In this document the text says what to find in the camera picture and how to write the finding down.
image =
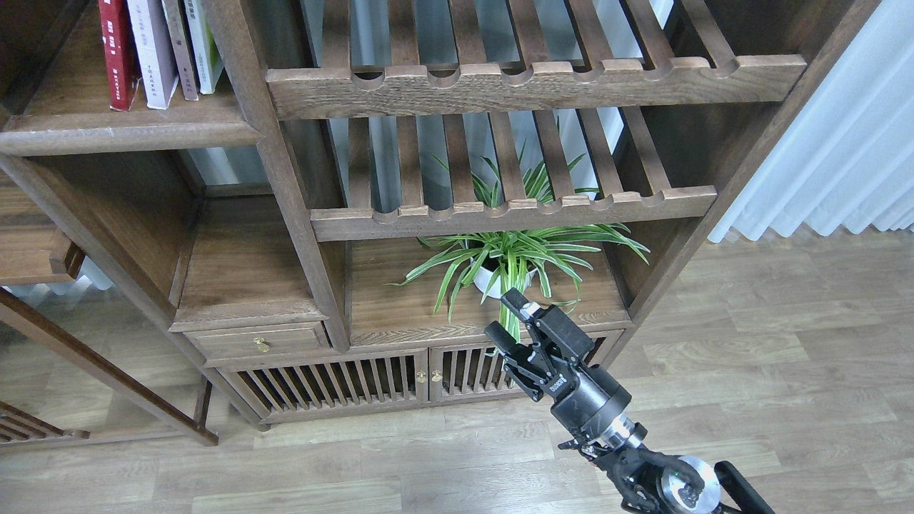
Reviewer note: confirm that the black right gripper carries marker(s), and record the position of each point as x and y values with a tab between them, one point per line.
587	401

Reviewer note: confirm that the pale lilac paperback book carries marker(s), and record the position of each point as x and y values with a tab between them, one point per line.
154	49

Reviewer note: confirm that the red paperback book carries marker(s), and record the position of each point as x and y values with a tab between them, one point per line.
121	61

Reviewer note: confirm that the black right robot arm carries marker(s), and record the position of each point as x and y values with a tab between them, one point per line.
653	482

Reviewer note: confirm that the white plant pot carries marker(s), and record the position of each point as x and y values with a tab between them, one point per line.
496	276

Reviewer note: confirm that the green spider plant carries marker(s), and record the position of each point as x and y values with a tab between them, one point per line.
464	254

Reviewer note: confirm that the dark wooden bookshelf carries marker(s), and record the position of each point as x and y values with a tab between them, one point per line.
283	205

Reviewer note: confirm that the brass drawer knob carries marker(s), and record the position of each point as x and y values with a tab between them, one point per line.
261	345

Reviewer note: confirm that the white curtain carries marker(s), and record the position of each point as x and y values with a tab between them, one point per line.
846	161

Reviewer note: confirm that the white green upright book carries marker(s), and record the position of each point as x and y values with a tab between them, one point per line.
209	64

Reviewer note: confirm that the brown upright book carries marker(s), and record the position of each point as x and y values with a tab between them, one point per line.
174	11

